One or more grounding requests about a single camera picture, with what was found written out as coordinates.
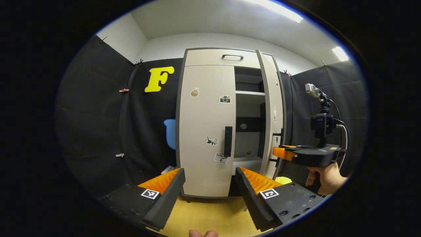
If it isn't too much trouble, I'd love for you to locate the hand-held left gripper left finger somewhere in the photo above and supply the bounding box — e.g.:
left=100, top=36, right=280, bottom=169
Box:
left=99, top=168, right=186, bottom=232

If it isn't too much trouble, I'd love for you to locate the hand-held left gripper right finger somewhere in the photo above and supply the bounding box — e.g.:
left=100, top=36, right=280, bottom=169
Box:
left=235, top=166, right=326, bottom=232

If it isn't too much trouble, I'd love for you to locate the beige double-door shoe cabinet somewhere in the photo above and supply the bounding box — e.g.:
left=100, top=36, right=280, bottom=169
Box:
left=175, top=48, right=286, bottom=199

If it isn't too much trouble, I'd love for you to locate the beige cabinet door cherry sticker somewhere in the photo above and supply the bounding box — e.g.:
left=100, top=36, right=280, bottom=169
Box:
left=256, top=49, right=285, bottom=180

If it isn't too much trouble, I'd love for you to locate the beige cabinet door camera sticker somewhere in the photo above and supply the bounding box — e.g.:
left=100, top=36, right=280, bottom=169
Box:
left=179, top=65, right=236, bottom=198

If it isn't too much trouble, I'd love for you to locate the white cabinet bottom shelf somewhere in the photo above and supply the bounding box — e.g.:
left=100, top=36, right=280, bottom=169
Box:
left=233, top=156, right=263, bottom=175

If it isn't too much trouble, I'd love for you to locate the small ceiling light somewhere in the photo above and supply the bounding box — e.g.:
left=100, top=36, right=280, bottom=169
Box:
left=332, top=46, right=349, bottom=62

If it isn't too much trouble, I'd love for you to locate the black cable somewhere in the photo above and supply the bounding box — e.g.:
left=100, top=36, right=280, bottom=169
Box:
left=329, top=99, right=350, bottom=170

